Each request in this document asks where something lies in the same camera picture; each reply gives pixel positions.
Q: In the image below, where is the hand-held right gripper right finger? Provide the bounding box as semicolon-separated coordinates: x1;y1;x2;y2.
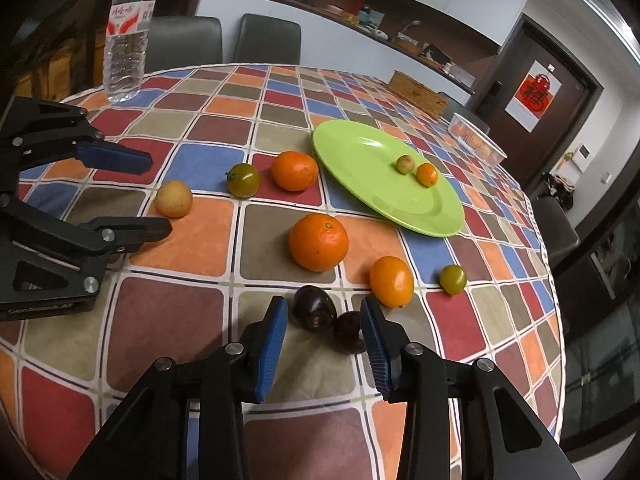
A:
360;296;583;480

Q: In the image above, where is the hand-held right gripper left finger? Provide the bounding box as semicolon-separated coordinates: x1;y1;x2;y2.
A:
67;296;290;480

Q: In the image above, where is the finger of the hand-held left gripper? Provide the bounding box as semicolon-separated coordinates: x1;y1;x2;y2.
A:
0;196;173;307
0;95;152;196

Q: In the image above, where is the dark purple passion fruit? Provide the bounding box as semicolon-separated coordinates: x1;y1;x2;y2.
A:
332;311;369;356
291;285;337;332

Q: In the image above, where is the tan round fruit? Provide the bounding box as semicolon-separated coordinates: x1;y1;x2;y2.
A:
154;180;194;219

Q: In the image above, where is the oval orange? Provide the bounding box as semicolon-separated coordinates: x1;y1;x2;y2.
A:
369;256;415;309

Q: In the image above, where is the small green tangerine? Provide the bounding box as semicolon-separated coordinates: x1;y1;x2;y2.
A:
439;264;468;296

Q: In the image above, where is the large orange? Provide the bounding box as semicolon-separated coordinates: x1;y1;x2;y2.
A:
288;213;350;273

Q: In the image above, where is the medium orange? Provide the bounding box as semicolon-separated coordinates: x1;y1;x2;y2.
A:
271;151;320;192

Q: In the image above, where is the green plate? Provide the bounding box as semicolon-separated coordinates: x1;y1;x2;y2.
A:
312;119;466;238

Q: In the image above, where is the clear plastic water bottle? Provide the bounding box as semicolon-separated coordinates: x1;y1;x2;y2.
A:
102;0;159;104

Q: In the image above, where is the dark grey dining chair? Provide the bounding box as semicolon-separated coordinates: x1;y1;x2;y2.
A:
145;16;223;68
437;91;491;133
232;13;302;66
530;196;581;266

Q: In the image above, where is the black framed glass sliding door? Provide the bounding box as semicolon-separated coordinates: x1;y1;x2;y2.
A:
560;200;640;461

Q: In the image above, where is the white lower counter cabinet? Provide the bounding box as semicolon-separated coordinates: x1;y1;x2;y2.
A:
192;0;481;111

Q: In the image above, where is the white plastic basket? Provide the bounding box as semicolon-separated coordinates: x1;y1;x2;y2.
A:
448;112;507;167

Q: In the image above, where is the shoe rack with clothes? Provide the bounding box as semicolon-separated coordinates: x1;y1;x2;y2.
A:
540;172;576;211

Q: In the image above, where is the wicker box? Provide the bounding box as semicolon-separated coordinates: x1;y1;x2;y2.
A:
388;70;451;121

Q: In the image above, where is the dark brown door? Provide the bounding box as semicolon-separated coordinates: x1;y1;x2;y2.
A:
472;15;601;196

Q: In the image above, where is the white red wall calendar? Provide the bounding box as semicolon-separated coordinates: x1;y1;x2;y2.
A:
504;60;563;133

